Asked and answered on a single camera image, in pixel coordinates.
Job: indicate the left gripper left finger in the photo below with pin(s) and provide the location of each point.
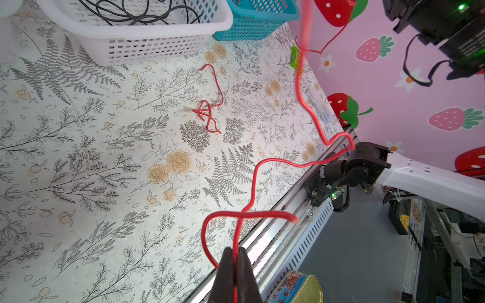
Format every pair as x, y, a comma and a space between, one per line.
223, 286

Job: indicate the floral table cloth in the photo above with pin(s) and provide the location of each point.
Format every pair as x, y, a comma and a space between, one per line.
107, 172

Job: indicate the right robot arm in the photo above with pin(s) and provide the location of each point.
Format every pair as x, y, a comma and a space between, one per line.
393, 90

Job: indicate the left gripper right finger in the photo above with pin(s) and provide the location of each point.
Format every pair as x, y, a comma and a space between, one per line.
246, 287

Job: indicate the left white plastic basket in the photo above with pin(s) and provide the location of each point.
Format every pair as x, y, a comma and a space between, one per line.
8, 9

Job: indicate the clear plastic tube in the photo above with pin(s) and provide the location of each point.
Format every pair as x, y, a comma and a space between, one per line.
318, 101

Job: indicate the gold tin box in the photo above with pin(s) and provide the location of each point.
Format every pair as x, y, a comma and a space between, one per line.
297, 287

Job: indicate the green candy wrapper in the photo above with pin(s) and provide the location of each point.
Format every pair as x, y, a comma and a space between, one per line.
295, 55

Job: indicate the middle white plastic basket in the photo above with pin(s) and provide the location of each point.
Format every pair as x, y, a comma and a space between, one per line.
117, 32

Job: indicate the teal plastic basket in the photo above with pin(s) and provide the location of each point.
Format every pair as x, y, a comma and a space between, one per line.
257, 19

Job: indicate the white plastic basket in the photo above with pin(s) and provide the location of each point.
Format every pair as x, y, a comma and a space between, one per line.
117, 32
8, 9

